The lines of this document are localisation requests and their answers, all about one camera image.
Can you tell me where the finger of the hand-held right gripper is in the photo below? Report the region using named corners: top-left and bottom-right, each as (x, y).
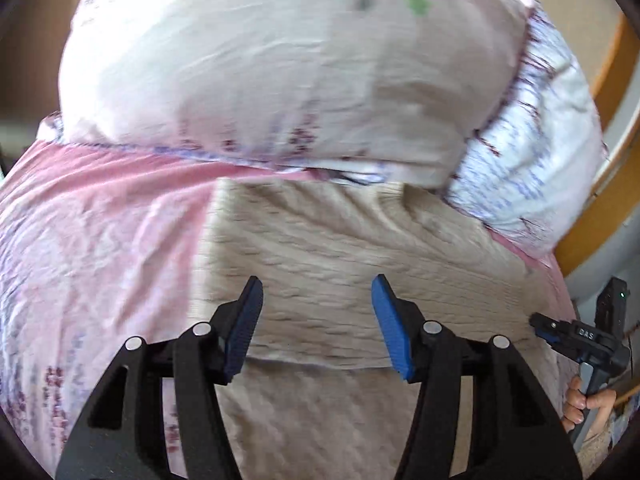
top-left (529, 312), bottom-right (577, 350)

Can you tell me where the pink floral bed sheet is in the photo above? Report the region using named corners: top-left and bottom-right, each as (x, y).
top-left (0, 112), bottom-right (583, 480)

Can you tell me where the wooden bed frame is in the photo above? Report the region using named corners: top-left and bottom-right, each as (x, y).
top-left (554, 10), bottom-right (640, 278)

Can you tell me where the person's right hand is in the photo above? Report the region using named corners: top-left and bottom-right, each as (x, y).
top-left (561, 376), bottom-right (617, 433)

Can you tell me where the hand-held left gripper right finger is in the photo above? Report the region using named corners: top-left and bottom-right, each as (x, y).
top-left (371, 274), bottom-right (583, 480)

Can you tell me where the white floral pillow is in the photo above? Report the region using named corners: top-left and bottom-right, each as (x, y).
top-left (57, 0), bottom-right (538, 192)

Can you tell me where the person's right forearm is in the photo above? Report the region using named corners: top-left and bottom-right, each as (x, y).
top-left (575, 410), bottom-right (623, 466)

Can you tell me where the white blue patterned pillow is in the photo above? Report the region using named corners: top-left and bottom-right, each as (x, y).
top-left (442, 2), bottom-right (603, 258)

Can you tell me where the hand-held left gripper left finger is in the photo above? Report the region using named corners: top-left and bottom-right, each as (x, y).
top-left (55, 276), bottom-right (264, 480)

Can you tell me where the beige knitted sweater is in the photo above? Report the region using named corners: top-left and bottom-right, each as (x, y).
top-left (192, 179), bottom-right (568, 480)

